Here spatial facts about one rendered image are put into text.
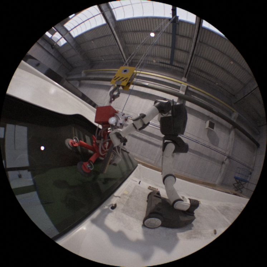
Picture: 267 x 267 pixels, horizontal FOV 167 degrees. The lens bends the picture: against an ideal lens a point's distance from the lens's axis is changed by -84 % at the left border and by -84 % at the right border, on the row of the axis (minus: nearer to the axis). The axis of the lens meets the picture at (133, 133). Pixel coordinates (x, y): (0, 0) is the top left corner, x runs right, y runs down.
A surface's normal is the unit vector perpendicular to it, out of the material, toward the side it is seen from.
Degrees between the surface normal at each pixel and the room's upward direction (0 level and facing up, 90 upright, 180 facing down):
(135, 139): 90
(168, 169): 90
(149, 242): 5
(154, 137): 90
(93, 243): 25
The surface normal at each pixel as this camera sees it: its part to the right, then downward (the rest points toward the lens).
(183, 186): -0.39, -0.22
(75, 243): 0.79, -0.56
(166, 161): -0.08, 0.27
